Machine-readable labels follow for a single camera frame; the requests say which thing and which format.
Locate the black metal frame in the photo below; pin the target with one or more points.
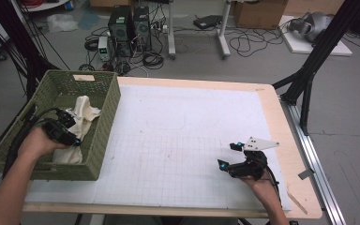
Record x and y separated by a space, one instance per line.
18 37
318 53

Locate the white desk frame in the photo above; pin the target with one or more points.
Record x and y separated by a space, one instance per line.
171 31

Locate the clear plastic bag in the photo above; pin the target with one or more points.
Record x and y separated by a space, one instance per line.
62 22

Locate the black computer tower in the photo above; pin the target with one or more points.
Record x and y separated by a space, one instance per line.
142 28
120 28

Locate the thin wooden stick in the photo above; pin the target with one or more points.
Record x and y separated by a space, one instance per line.
297 203

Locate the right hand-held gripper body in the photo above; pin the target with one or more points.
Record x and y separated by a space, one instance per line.
259 143

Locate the grey headset device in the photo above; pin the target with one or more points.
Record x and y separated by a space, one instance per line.
312 25

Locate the small white power supply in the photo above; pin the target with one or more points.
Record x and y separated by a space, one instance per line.
103 48

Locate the green woven basket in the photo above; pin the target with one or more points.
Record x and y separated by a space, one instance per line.
62 84

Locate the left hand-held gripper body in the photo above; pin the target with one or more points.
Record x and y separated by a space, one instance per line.
56 132

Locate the white floor board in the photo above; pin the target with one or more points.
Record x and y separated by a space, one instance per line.
300 45

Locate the grey tape piece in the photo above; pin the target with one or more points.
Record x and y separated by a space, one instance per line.
306 173

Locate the teal floor sheet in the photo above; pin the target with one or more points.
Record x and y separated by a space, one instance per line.
89 20

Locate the person's left hand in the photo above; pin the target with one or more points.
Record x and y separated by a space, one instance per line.
36 143

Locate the person's right hand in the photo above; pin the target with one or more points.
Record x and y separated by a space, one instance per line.
262 190

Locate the brown cardboard box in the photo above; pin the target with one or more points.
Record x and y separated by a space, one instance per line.
259 14

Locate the flat black box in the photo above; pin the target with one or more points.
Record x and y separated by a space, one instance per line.
207 22

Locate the white grid mat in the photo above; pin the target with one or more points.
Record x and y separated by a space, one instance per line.
184 125

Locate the cream printed cloth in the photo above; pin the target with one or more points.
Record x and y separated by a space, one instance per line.
86 112

